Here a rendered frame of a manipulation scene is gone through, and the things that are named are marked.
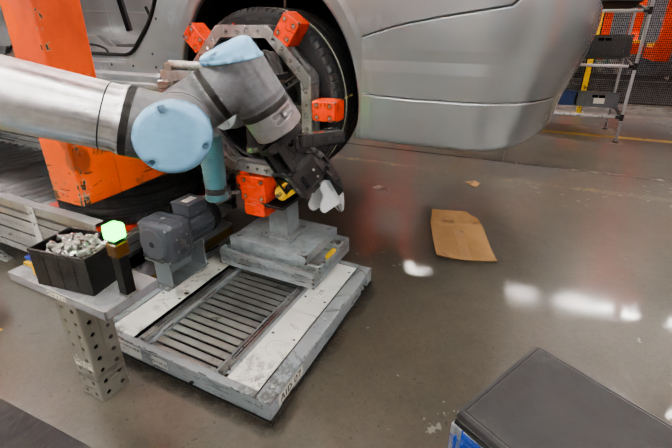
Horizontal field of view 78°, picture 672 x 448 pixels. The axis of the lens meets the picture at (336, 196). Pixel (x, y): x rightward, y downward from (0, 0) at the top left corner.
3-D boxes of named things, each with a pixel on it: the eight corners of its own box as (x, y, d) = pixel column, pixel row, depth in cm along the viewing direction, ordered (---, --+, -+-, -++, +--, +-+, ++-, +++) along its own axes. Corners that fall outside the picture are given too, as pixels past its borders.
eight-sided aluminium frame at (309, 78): (321, 179, 158) (319, 24, 137) (313, 185, 152) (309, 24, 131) (210, 159, 180) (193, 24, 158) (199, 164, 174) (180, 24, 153)
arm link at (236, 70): (192, 58, 69) (243, 25, 69) (237, 120, 75) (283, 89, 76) (194, 65, 61) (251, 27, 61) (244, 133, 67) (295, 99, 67)
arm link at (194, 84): (123, 118, 59) (197, 69, 59) (135, 106, 69) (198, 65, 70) (168, 170, 63) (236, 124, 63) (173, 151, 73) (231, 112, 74)
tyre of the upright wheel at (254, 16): (328, 191, 189) (389, 53, 155) (302, 211, 170) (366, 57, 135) (218, 121, 203) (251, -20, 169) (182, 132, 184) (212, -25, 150)
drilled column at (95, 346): (130, 380, 142) (103, 276, 126) (103, 402, 134) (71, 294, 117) (110, 370, 146) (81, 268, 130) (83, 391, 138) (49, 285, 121)
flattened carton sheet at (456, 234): (477, 216, 260) (478, 211, 259) (496, 263, 210) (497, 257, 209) (429, 213, 264) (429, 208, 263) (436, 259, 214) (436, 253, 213)
